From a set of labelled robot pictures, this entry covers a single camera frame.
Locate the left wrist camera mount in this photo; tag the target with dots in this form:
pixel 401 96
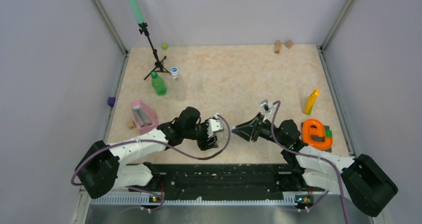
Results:
pixel 215 125

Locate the small green lego brick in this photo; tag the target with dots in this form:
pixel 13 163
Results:
pixel 328 133

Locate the wooden block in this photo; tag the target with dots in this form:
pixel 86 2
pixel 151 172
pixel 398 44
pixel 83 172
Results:
pixel 289 44
pixel 277 47

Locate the black tripod green pole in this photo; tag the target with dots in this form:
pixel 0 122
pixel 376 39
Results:
pixel 143 29

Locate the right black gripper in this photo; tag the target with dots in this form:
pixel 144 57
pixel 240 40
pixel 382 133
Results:
pixel 246 132

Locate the yellow green block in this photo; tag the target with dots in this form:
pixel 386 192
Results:
pixel 310 102

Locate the green plastic bottle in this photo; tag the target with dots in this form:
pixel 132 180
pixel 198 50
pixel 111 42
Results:
pixel 158 84

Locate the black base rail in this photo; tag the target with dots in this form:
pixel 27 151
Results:
pixel 225 182

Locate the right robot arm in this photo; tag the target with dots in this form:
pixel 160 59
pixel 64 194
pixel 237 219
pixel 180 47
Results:
pixel 358 179

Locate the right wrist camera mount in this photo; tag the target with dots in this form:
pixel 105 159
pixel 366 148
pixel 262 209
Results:
pixel 267 107

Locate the wooden block left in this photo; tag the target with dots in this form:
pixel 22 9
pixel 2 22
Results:
pixel 277 47

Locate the purple small object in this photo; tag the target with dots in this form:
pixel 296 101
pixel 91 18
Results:
pixel 111 101

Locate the small wooden cube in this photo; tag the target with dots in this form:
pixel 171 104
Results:
pixel 131 124

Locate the clear plastic bottle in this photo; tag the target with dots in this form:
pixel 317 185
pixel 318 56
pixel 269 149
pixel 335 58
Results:
pixel 223 135

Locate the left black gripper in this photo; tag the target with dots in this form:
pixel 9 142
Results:
pixel 204 145

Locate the wooden block right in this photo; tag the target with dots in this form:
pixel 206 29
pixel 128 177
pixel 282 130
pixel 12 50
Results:
pixel 289 44

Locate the pink toy toaster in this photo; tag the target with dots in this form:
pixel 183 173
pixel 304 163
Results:
pixel 146 119

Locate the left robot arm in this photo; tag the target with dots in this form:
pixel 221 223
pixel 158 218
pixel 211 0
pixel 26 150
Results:
pixel 107 167

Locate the orange tape dispenser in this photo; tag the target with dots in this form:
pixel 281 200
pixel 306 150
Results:
pixel 315 133

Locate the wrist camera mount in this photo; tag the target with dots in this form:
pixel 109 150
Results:
pixel 267 107
pixel 215 125

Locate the clear bottle blue-white cap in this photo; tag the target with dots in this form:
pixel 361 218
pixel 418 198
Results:
pixel 178 86

